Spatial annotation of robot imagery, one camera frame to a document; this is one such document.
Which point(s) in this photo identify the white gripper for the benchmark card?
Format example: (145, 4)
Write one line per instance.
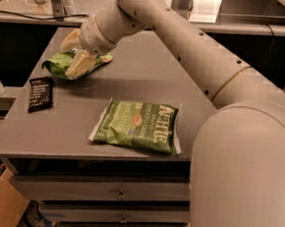
(91, 37)

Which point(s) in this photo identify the green rice chip bag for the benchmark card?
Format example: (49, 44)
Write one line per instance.
(58, 63)

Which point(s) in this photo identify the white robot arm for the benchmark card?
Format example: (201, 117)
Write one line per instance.
(238, 159)

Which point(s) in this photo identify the black rxbar chocolate bar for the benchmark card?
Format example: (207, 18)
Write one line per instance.
(40, 94)

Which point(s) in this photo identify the green Kettle potato chips bag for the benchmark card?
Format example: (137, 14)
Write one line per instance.
(137, 124)

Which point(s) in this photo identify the grey drawer cabinet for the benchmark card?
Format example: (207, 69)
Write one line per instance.
(55, 142)

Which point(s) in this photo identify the top grey drawer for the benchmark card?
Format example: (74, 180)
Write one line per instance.
(74, 188)

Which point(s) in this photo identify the middle grey drawer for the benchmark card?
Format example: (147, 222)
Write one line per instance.
(117, 214)

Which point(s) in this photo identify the brown cardboard box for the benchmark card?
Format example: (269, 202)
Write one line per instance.
(12, 204)

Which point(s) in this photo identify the grey metal post centre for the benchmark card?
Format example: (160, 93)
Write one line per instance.
(182, 7)

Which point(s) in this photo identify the grey metal rail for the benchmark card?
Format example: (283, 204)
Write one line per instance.
(76, 20)

